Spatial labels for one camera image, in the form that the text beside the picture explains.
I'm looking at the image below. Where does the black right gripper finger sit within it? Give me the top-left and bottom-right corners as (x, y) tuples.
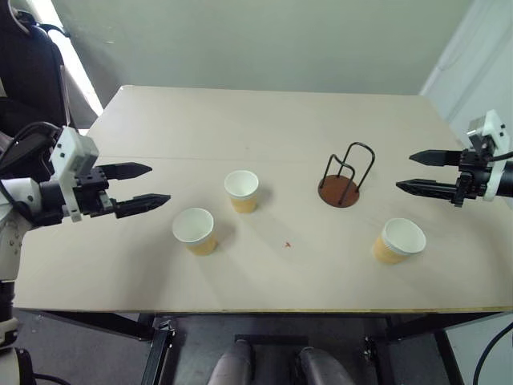
(408, 149), (464, 167)
(395, 178), (458, 201)

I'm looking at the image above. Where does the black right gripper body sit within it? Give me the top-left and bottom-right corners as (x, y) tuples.
(452, 147), (498, 209)

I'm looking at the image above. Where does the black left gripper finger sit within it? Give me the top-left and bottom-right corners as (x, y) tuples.
(99, 161), (153, 181)
(111, 193), (172, 219)

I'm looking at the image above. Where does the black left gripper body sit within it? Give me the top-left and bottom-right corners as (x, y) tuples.
(74, 167), (116, 218)

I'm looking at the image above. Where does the brown paper cup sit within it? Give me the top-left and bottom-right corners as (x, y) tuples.
(172, 207), (219, 257)
(224, 170), (260, 214)
(372, 217), (426, 266)

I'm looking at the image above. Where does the black chair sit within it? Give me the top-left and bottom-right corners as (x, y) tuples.
(0, 0), (99, 140)

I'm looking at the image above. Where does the dark rounded robot foot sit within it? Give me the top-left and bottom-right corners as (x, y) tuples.
(298, 346), (353, 385)
(204, 338), (253, 385)

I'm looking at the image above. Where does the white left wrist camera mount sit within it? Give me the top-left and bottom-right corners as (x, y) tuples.
(49, 126), (100, 223)

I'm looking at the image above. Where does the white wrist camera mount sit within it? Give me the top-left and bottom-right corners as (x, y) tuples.
(49, 126), (100, 223)
(466, 109), (513, 202)

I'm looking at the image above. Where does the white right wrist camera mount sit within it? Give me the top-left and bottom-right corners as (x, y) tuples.
(466, 109), (513, 202)

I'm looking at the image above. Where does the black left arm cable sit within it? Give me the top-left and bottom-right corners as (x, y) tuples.
(0, 121), (61, 177)

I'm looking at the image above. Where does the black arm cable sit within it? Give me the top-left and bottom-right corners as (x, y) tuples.
(472, 320), (513, 385)
(0, 121), (61, 177)

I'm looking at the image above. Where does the black wire cup rack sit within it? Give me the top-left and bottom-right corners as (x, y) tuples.
(317, 141), (376, 209)

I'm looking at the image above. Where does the black table frame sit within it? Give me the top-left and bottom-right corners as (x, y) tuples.
(11, 306), (513, 385)

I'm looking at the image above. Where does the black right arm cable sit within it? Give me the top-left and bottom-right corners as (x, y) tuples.
(472, 320), (513, 385)

